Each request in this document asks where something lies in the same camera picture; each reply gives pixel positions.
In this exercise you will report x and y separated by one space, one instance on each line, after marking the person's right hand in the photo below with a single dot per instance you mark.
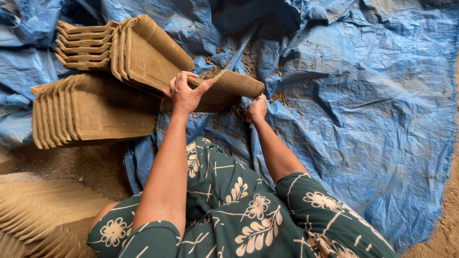
256 110

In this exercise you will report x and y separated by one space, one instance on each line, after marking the person's left hand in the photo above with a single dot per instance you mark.
183 97

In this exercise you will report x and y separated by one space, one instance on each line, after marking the person's right fingers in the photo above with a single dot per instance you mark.
258 102

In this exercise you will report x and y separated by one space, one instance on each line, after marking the unfired brown clay tile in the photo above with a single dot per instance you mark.
229 89

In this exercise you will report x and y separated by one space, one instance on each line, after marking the scattered clay shavings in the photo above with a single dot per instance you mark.
247 61

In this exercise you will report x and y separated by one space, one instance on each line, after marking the blue plastic tarp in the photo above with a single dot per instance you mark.
358 107

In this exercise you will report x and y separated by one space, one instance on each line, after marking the green floral dress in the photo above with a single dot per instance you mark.
233 215

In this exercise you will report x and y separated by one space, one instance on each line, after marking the stack of clay roof tiles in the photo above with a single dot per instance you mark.
84 44
43 218
104 111
150 53

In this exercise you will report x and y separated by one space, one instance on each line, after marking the person's bare knee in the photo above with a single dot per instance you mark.
102 213

